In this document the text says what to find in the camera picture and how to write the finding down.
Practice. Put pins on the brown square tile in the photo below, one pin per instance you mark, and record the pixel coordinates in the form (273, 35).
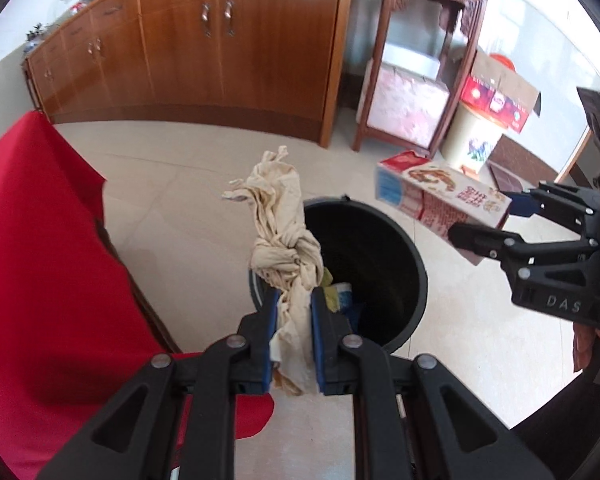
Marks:
(522, 165)

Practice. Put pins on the pink patterned box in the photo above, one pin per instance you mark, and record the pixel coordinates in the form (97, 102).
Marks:
(405, 107)

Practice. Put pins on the red tablecloth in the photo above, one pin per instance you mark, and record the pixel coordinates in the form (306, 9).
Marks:
(40, 285)

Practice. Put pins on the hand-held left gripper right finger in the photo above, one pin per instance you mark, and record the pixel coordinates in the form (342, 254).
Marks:
(317, 340)

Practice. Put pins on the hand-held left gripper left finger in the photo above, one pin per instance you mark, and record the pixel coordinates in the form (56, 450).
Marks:
(271, 340)

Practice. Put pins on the carved wooden stand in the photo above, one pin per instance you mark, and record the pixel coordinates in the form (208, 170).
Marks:
(375, 35)

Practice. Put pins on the person's right hand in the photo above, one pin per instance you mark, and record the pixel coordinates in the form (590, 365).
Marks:
(587, 342)

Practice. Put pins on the long wooden sideboard cabinet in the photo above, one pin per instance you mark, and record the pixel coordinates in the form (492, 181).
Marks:
(190, 55)

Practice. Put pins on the small potted plant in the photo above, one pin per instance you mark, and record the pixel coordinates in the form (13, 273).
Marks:
(36, 34)

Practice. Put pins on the open cardboard box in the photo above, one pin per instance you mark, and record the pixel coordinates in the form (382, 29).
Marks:
(500, 95)

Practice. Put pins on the black plastic bucket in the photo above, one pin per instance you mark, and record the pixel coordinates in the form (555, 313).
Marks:
(380, 260)

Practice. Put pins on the orange round item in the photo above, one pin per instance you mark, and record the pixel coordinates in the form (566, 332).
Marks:
(504, 62)

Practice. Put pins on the white floral bin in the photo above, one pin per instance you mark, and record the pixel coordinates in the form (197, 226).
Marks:
(467, 145)

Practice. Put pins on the pale yellow cloth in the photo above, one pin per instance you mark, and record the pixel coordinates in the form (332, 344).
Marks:
(280, 240)

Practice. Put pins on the red printed carton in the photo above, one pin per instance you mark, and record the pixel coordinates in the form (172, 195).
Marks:
(440, 195)

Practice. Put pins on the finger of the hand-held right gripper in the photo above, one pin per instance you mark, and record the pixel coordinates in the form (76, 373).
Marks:
(480, 239)
(522, 204)

